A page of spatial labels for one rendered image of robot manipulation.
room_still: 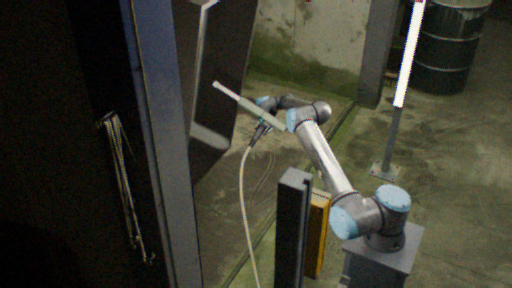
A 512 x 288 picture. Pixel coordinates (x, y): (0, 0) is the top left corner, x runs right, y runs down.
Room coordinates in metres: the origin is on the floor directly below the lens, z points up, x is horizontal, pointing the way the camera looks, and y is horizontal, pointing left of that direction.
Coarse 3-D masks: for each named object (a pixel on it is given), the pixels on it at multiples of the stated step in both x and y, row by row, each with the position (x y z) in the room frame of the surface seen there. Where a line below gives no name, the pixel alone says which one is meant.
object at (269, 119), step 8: (224, 88) 2.27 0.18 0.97; (232, 96) 2.24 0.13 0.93; (240, 104) 2.20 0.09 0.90; (248, 104) 2.19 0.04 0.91; (256, 112) 2.16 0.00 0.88; (264, 112) 2.16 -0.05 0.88; (272, 120) 2.12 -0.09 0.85; (280, 120) 2.13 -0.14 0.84; (264, 128) 2.11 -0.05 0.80; (280, 128) 2.09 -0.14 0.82; (256, 136) 2.09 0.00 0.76
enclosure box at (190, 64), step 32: (192, 0) 1.78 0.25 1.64; (224, 0) 2.40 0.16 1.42; (256, 0) 2.31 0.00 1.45; (192, 32) 1.77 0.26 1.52; (224, 32) 2.40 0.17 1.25; (192, 64) 1.78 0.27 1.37; (224, 64) 2.40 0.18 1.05; (192, 96) 1.80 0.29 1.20; (224, 96) 2.41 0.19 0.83; (192, 128) 2.52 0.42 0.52; (224, 128) 2.41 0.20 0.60; (192, 160) 2.22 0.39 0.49
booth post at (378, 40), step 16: (384, 0) 3.58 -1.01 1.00; (384, 16) 3.57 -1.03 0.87; (368, 32) 3.62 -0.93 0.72; (384, 32) 3.55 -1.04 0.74; (368, 48) 3.61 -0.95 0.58; (384, 48) 3.54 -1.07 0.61; (368, 64) 3.60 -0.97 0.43; (384, 64) 3.60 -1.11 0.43; (368, 80) 3.59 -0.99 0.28; (368, 96) 3.57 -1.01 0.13
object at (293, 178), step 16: (288, 176) 0.74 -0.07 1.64; (304, 176) 0.74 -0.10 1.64; (288, 192) 0.71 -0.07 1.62; (304, 192) 0.70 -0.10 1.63; (288, 208) 0.71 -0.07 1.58; (304, 208) 0.71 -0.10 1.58; (288, 224) 0.71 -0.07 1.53; (304, 224) 0.73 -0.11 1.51; (288, 240) 0.71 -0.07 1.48; (304, 240) 0.73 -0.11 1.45; (288, 256) 0.71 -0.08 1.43; (304, 256) 0.74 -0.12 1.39; (288, 272) 0.71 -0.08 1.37
